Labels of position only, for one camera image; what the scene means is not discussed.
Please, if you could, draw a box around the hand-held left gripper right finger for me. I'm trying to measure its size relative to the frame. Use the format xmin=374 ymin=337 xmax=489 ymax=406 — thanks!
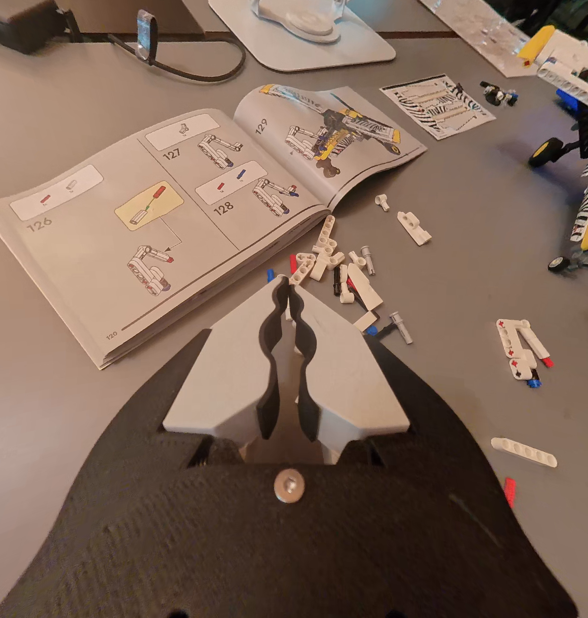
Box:
xmin=289 ymin=285 xmax=412 ymax=463

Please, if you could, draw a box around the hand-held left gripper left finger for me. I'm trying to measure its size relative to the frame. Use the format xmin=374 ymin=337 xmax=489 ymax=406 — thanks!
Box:
xmin=163 ymin=275 xmax=291 ymax=463

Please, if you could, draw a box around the pile of lego pieces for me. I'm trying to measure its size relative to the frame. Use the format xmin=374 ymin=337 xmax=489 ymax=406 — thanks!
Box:
xmin=265 ymin=215 xmax=415 ymax=346

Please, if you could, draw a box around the white lego arm assembly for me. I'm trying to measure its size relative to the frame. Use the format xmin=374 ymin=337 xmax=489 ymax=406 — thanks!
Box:
xmin=496 ymin=318 xmax=555 ymax=389

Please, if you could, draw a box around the white two-hole lego panel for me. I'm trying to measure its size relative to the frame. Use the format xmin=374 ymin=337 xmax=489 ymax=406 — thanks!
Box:
xmin=397 ymin=211 xmax=433 ymax=247

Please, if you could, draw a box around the white five-hole lego beam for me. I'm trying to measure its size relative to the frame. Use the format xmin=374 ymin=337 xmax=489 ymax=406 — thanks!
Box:
xmin=491 ymin=437 xmax=558 ymax=468

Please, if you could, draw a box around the lego instruction booklet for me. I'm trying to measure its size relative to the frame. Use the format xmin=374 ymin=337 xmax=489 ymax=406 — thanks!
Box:
xmin=0 ymin=86 xmax=428 ymax=371

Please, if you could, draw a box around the yellow white lego airplane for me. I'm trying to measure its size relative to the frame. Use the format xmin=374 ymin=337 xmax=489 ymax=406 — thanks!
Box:
xmin=517 ymin=25 xmax=588 ymax=278

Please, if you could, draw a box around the zebra striped sticker sheet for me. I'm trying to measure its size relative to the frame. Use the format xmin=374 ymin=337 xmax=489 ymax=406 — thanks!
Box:
xmin=379 ymin=73 xmax=496 ymax=142

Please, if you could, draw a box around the small black and blue assembly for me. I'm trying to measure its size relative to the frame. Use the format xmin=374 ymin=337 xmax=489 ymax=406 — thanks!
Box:
xmin=480 ymin=81 xmax=520 ymax=107

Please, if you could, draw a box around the white folding stand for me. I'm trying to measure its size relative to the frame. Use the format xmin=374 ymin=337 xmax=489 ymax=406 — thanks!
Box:
xmin=208 ymin=0 xmax=397 ymax=73

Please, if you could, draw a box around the brown board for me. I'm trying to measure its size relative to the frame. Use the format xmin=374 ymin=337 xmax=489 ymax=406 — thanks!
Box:
xmin=58 ymin=0 xmax=203 ymax=35

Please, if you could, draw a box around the black power adapter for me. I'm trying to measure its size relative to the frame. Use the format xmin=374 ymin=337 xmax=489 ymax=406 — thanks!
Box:
xmin=0 ymin=0 xmax=78 ymax=55

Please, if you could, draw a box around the black cable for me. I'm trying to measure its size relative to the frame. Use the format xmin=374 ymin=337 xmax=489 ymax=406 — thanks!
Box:
xmin=72 ymin=19 xmax=246 ymax=82

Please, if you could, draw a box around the cable strap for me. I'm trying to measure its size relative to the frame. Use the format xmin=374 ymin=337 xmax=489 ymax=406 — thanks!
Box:
xmin=136 ymin=9 xmax=159 ymax=66

